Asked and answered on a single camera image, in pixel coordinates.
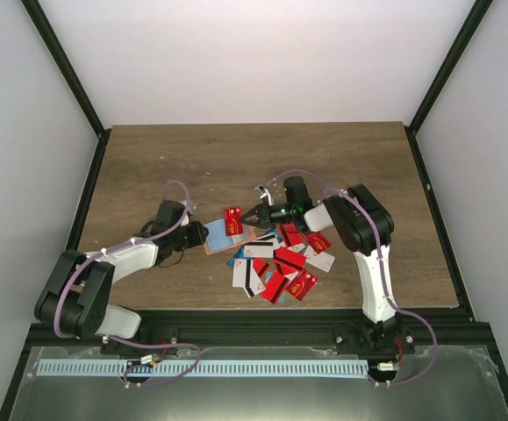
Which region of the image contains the right black frame post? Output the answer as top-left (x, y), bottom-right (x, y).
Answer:
top-left (408, 0), bottom-right (493, 134)

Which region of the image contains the black frame post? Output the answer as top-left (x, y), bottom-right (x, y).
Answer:
top-left (21, 0), bottom-right (106, 138)
top-left (408, 0), bottom-right (493, 134)

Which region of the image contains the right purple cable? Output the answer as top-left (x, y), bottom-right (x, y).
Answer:
top-left (264, 168), bottom-right (438, 388)

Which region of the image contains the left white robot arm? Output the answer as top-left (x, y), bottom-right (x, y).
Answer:
top-left (34, 200), bottom-right (209, 354)

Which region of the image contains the white card black stripe upper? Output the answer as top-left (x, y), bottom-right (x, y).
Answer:
top-left (254, 229), bottom-right (283, 248)

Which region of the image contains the red card upper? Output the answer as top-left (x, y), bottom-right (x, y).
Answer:
top-left (278, 223), bottom-right (304, 247)

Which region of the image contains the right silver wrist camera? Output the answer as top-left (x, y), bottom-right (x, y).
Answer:
top-left (254, 185), bottom-right (274, 206)

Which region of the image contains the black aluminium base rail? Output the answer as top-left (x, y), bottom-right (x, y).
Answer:
top-left (29, 309), bottom-right (491, 352)

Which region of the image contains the purple cable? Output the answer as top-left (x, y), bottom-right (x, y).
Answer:
top-left (264, 168), bottom-right (438, 388)
top-left (54, 179), bottom-right (204, 388)

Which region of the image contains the blue card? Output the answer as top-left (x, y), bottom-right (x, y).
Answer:
top-left (227, 247), bottom-right (244, 268)

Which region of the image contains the red VIP card front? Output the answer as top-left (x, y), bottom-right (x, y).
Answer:
top-left (286, 269), bottom-right (318, 301)

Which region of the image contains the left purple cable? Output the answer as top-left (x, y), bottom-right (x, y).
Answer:
top-left (54, 179), bottom-right (204, 388)

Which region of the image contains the left black frame post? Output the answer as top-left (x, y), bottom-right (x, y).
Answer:
top-left (21, 0), bottom-right (106, 138)

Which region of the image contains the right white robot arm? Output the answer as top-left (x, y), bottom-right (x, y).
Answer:
top-left (240, 175), bottom-right (399, 353)

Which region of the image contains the red card black stripe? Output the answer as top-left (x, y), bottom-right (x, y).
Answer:
top-left (274, 247), bottom-right (306, 270)

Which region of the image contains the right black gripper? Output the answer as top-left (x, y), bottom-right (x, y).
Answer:
top-left (240, 202), bottom-right (296, 230)

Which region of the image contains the white card centre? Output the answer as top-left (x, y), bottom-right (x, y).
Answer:
top-left (243, 241), bottom-right (274, 259)

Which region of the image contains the light blue slotted cable duct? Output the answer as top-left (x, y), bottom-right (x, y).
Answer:
top-left (36, 359), bottom-right (368, 379)

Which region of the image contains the white card right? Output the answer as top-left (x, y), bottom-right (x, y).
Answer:
top-left (304, 246), bottom-right (335, 273)

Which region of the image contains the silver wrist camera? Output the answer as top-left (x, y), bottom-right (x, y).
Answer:
top-left (182, 200), bottom-right (197, 215)
top-left (254, 185), bottom-right (274, 206)

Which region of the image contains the white card black stripe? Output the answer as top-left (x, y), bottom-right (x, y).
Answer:
top-left (233, 259), bottom-right (265, 298)
top-left (254, 229), bottom-right (283, 248)

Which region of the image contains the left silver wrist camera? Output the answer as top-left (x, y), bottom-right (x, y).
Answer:
top-left (182, 200), bottom-right (197, 215)

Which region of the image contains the pink card holder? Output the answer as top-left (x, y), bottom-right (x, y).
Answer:
top-left (204, 219), bottom-right (256, 255)

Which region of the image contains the red vip card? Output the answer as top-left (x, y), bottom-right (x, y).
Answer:
top-left (303, 232), bottom-right (332, 254)
top-left (223, 206), bottom-right (244, 237)
top-left (286, 269), bottom-right (318, 301)

